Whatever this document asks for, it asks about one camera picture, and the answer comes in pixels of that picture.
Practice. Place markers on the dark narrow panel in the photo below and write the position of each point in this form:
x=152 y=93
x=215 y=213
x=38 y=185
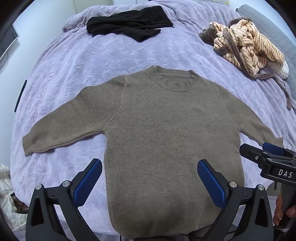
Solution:
x=21 y=96

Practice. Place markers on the computer monitor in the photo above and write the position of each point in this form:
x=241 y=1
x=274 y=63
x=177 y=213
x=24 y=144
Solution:
x=7 y=39

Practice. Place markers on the cream striped fleece robe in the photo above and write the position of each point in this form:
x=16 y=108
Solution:
x=245 y=44

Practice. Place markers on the brown knit sweater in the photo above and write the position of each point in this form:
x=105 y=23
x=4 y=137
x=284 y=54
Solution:
x=161 y=127

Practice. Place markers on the white puffy jacket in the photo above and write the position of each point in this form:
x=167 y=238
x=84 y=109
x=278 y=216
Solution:
x=9 y=192

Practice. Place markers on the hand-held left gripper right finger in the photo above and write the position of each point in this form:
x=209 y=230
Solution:
x=211 y=183

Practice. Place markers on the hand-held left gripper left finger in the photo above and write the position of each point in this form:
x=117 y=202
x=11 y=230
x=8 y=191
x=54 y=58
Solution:
x=89 y=183

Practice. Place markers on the black garment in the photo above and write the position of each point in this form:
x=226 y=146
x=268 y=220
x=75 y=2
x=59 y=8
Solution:
x=129 y=22

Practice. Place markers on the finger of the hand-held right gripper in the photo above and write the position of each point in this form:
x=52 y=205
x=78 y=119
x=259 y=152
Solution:
x=251 y=151
x=274 y=148

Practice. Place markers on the white fluffy cloth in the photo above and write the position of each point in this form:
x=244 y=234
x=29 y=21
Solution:
x=281 y=69

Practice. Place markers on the person's right hand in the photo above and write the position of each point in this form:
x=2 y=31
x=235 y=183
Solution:
x=278 y=208

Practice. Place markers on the lavender embossed blanket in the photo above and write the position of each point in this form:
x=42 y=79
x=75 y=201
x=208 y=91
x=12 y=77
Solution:
x=92 y=58

